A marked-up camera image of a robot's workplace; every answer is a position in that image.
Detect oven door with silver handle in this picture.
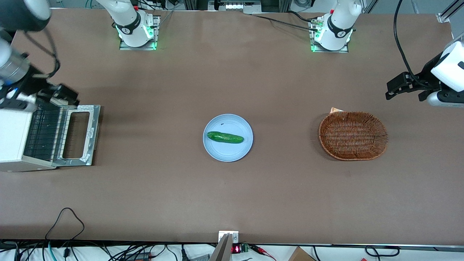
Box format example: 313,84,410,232
54,105,102,167

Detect aluminium frame profile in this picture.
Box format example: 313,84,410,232
436,0,464,24

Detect black flat loop cable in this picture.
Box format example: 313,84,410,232
364,245,401,258

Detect red alligator clip leads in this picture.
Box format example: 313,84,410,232
249,245,277,261

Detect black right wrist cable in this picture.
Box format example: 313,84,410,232
24,29,61,79

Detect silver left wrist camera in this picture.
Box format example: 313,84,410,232
426,90,464,108

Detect grey power strip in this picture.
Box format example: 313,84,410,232
208,0,262,15

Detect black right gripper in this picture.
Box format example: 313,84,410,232
14,68,79,107

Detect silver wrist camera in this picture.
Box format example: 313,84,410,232
426,90,464,108
0,91,37,111

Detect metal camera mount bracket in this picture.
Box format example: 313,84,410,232
210,231,240,261

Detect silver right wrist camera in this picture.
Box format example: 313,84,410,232
0,91,37,111

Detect thick black hanging cable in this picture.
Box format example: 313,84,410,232
394,0,422,87

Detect thin black looped cable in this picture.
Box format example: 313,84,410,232
45,207,85,241

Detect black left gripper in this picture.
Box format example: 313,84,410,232
385,53,451,102

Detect light blue plate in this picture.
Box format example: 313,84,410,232
203,114,253,162

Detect short curved black cable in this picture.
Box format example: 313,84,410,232
286,10,319,23

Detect brown cardboard box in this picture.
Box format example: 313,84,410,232
288,246,316,261

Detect white toaster oven body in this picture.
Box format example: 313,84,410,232
0,105,69,173

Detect long black table cable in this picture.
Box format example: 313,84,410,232
252,14,319,32

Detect wire oven rack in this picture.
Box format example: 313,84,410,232
24,109,69,161

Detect green cucumber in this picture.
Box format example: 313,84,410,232
207,131,244,144

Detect brown wicker basket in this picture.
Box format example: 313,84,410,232
318,111,389,161

